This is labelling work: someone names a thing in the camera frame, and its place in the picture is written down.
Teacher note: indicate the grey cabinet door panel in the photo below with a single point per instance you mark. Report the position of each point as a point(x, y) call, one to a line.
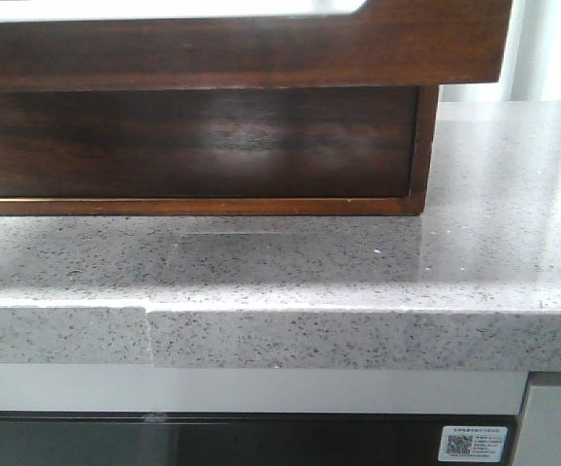
point(539, 440)

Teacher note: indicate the white tray on organizer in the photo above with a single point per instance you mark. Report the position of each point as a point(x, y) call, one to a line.
point(32, 11)

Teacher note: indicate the black glass appliance front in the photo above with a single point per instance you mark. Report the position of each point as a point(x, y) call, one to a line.
point(223, 439)

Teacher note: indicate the dark wooden organizer box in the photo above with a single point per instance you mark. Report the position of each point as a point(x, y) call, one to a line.
point(426, 145)

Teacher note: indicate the white QR code sticker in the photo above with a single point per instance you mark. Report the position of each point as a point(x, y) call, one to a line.
point(481, 444)

